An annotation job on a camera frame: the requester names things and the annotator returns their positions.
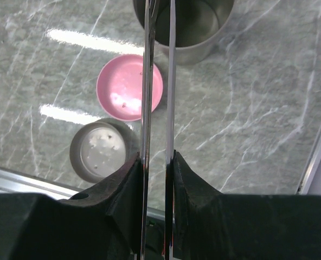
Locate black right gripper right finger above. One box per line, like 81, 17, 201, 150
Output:
174, 152, 321, 259

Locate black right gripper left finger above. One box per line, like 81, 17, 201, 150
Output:
0, 154, 143, 259

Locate metal tongs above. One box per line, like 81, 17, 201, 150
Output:
136, 1, 178, 259

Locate grey lid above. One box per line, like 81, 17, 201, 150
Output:
69, 118, 139, 184

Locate pink lid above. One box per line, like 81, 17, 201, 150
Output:
95, 53, 164, 122

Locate grey metal cup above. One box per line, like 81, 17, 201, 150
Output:
132, 0, 236, 65

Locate aluminium rail frame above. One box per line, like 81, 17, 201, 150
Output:
0, 92, 321, 223

